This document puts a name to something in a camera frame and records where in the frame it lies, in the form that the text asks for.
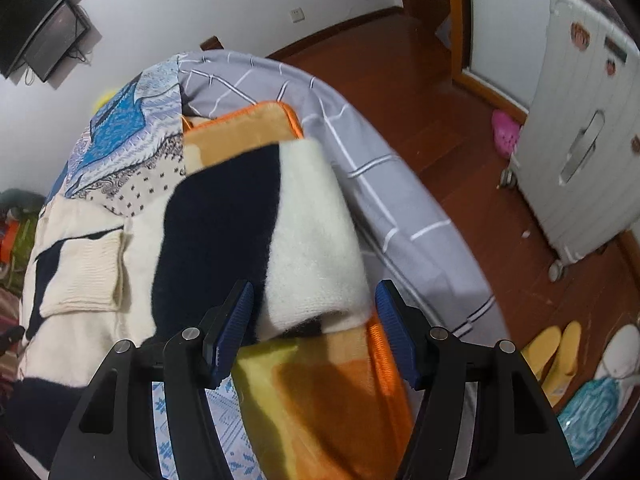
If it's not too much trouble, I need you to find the white slipper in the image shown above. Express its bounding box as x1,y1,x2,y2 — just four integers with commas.
597,324,640,382

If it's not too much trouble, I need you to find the pink clog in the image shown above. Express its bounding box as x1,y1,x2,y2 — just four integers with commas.
491,109,523,158

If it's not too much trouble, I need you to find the yellow-green soft item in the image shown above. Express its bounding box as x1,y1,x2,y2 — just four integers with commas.
94,87,123,111

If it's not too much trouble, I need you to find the blue patterned quilt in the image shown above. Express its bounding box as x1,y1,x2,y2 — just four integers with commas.
42,55,251,480

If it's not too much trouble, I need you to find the white ribbed suitcase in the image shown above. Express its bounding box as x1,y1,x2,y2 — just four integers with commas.
502,0,640,282

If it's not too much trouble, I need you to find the black wall television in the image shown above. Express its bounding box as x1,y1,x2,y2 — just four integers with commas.
0,0,103,83

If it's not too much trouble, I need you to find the wooden cabinet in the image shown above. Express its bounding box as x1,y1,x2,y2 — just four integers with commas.
447,0,531,123

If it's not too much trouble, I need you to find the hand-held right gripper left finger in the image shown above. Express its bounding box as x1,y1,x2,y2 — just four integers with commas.
47,280,257,480

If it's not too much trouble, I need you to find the orange fleece blanket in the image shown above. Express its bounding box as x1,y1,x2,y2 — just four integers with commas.
180,101,416,480

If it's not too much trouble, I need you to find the green cloth pile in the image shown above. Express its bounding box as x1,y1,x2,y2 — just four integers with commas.
0,187,45,281

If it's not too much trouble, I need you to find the black and white sweater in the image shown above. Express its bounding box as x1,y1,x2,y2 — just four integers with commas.
5,137,373,471

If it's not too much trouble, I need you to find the grey checked bed sheet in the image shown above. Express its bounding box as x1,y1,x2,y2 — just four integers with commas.
177,50,512,343

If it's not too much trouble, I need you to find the yellow slipper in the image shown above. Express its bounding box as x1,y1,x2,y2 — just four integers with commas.
520,326,562,378
542,321,583,406

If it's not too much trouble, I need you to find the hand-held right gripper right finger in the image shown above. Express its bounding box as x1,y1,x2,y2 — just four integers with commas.
374,279,581,480

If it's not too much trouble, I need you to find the white flowered wardrobe door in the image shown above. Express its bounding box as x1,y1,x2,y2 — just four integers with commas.
469,0,596,108

